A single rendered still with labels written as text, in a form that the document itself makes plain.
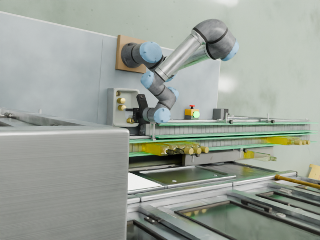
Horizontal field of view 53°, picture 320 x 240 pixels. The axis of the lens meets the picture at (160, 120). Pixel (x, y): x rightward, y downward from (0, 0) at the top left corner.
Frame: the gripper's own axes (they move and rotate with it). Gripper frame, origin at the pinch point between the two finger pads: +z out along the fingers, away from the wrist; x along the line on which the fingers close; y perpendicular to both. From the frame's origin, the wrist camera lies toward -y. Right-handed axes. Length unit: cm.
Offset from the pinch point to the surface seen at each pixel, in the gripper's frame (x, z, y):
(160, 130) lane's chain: 22.7, -0.1, 12.8
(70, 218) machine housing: -80, -125, 10
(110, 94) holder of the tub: -7.6, 8.6, -8.2
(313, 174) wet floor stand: 345, 78, 90
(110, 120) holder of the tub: -7.6, 7.7, 7.2
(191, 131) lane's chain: 48, 0, 14
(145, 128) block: 11.6, -0.5, 11.4
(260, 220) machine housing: 9, -86, 39
